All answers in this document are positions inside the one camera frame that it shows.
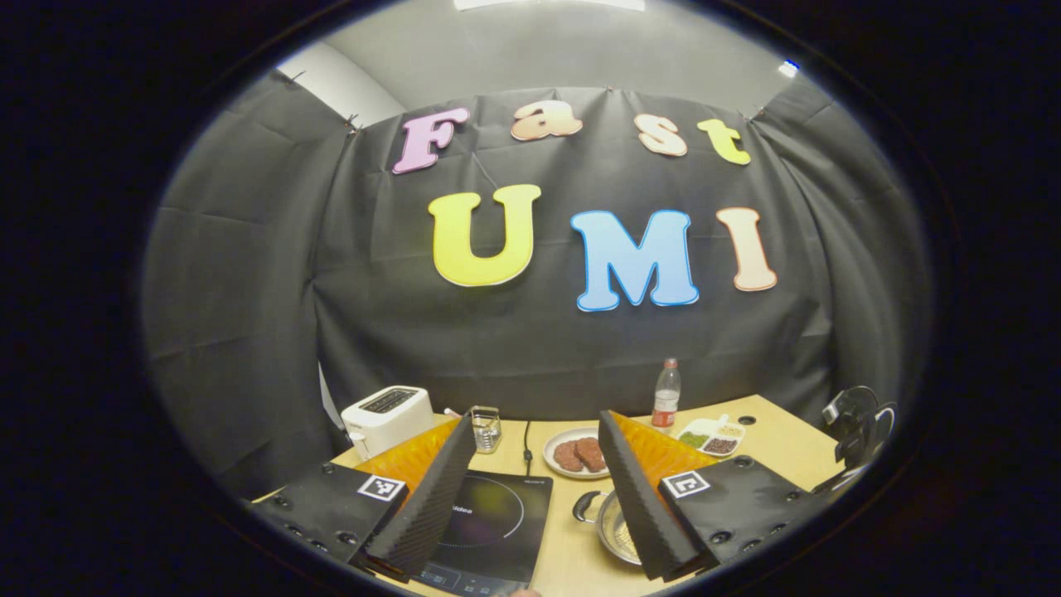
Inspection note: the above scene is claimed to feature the black induction cooktop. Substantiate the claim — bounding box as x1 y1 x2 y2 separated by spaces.
412 470 555 597

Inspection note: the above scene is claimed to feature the white divided dish of beans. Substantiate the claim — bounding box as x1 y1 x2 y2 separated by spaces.
675 415 747 459

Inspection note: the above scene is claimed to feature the white round plate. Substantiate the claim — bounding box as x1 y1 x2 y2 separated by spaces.
543 427 615 481

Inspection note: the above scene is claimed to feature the steel pot with black handles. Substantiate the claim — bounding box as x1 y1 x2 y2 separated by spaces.
572 489 646 568

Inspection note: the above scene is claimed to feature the black backdrop cloth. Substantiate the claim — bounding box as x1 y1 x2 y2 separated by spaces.
141 70 933 502

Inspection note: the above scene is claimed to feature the metal wire utensil holder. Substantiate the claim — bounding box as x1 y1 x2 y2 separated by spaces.
469 405 503 455

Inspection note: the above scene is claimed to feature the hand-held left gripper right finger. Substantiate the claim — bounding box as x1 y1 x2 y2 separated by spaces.
597 410 830 581

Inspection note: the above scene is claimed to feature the white toaster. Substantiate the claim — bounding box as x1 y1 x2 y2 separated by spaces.
341 386 435 462

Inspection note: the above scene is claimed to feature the clear bottle with red label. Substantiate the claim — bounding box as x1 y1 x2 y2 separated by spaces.
651 357 682 430

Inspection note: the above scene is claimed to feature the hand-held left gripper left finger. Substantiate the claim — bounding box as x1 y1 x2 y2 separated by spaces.
249 412 479 579

